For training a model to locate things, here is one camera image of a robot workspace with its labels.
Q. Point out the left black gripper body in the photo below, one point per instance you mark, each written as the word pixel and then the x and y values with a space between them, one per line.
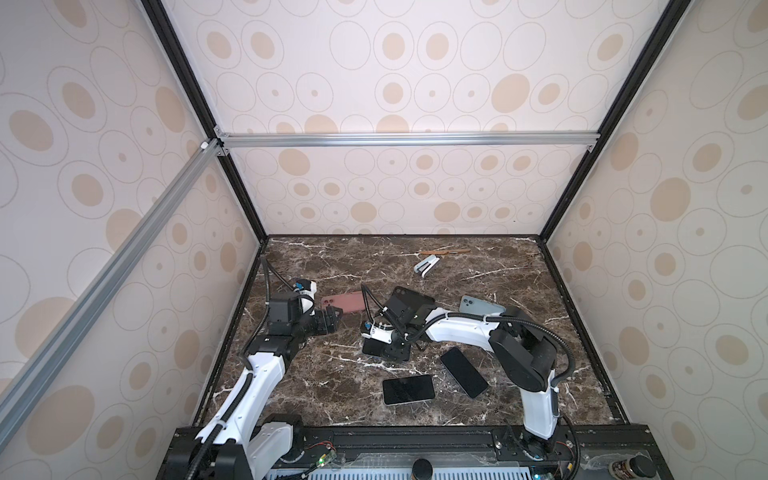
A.
pixel 309 325

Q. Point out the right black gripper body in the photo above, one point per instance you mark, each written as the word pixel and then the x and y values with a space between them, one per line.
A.
pixel 394 350

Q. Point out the pink phone case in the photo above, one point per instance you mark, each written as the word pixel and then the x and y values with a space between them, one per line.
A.
pixel 351 302

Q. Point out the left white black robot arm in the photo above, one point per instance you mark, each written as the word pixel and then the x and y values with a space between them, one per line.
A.
pixel 234 445

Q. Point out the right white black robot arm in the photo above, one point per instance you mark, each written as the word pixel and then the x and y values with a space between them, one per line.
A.
pixel 534 358

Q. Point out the black phone case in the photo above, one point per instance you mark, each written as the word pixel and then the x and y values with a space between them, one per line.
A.
pixel 412 298

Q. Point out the light blue phone case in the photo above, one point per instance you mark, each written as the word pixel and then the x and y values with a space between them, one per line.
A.
pixel 476 306

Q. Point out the white stapler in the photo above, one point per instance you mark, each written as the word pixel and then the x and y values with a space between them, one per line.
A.
pixel 426 265

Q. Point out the black knob centre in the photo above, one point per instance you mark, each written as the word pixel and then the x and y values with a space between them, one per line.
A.
pixel 422 469

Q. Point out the round button right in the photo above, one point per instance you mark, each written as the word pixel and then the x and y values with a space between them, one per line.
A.
pixel 631 468

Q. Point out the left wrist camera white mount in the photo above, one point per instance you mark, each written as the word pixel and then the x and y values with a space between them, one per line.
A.
pixel 306 290

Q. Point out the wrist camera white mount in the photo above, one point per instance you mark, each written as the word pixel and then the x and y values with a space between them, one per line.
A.
pixel 306 290
pixel 377 331

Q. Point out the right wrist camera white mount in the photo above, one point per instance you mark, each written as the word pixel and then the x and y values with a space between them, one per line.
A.
pixel 377 331

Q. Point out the horizontal aluminium rail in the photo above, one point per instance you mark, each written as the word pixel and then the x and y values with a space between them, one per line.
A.
pixel 410 139

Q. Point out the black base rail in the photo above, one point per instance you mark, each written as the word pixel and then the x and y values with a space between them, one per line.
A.
pixel 465 452

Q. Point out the diagonal aluminium rail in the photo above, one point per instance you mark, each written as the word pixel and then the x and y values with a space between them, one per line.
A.
pixel 40 371

